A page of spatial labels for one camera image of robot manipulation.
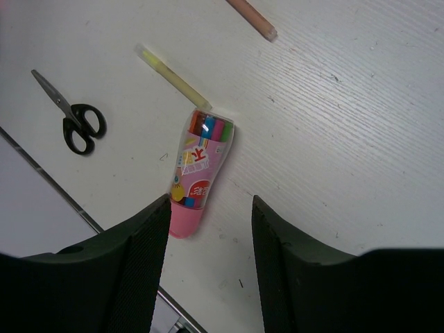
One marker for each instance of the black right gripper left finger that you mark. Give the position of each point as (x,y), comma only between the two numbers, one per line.
(107,283)

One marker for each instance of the black handled scissors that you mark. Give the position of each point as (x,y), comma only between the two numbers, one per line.
(75,120)

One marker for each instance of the orange-pink highlighter pen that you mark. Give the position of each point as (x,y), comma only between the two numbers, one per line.
(255,19)

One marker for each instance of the pink marker set tube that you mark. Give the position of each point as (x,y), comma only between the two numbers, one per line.
(204,146)

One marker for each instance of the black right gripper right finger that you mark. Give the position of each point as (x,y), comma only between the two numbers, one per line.
(308,286)

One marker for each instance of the yellow highlighter pen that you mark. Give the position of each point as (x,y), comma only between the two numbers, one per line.
(177,82)

